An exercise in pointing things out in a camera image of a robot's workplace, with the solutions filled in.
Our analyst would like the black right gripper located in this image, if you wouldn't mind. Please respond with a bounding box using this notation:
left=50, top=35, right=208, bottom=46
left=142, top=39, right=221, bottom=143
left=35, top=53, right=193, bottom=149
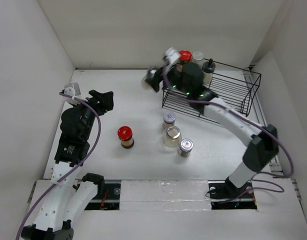
left=145, top=61, right=193, bottom=96

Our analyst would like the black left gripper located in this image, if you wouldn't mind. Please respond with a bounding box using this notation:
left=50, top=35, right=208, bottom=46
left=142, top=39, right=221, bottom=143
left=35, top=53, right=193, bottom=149
left=71, top=90, right=113, bottom=140

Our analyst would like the red lid sauce jar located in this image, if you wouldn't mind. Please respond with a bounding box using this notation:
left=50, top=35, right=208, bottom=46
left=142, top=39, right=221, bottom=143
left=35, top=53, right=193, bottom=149
left=117, top=126, right=135, bottom=149
left=176, top=50, right=192, bottom=76

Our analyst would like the labelled lid pink jar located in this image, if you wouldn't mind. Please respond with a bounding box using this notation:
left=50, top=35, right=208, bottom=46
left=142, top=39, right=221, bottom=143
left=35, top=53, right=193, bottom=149
left=163, top=111, right=176, bottom=129

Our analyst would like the silver lid white bottle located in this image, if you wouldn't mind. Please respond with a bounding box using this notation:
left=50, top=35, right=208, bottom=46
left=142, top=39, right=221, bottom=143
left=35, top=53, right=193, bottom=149
left=191, top=51, right=205, bottom=69

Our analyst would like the black knob lid grinder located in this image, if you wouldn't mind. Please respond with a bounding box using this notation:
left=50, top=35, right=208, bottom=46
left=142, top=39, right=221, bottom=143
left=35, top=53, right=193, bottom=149
left=201, top=58, right=216, bottom=85

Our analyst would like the clear glass jar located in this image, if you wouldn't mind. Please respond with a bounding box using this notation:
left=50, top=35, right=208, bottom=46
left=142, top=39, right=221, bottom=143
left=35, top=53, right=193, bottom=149
left=162, top=126, right=182, bottom=148

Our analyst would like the labelled lid brown jar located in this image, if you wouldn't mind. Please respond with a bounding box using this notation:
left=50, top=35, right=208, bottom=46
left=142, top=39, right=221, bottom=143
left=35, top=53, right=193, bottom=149
left=178, top=138, right=194, bottom=158

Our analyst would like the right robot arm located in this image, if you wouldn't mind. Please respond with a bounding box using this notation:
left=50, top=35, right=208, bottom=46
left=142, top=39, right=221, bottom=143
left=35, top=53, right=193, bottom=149
left=142, top=63, right=279, bottom=201

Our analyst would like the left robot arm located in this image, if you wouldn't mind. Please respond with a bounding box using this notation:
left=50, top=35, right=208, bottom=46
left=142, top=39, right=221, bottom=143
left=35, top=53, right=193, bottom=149
left=15, top=88, right=114, bottom=240

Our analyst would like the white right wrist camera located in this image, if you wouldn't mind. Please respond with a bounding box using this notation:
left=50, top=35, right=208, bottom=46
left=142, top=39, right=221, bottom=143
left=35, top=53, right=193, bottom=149
left=164, top=47, right=180, bottom=73

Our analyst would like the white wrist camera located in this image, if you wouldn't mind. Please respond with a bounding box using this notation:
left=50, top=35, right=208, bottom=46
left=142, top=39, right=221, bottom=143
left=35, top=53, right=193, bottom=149
left=63, top=82, right=81, bottom=105
left=164, top=47, right=180, bottom=73

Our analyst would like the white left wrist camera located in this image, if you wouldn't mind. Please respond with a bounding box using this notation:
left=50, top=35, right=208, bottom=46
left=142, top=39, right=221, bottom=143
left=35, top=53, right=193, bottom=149
left=63, top=82, right=81, bottom=105

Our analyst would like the black wire rack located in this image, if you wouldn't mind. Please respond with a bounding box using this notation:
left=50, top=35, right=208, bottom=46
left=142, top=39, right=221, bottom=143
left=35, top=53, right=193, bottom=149
left=160, top=59, right=260, bottom=131

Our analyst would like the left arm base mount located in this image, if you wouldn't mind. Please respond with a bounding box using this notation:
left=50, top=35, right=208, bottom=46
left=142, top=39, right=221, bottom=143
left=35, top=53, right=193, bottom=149
left=85, top=181, right=121, bottom=211

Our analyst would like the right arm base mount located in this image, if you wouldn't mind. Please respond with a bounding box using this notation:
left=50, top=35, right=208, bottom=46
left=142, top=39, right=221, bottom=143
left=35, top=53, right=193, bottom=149
left=205, top=181, right=258, bottom=210

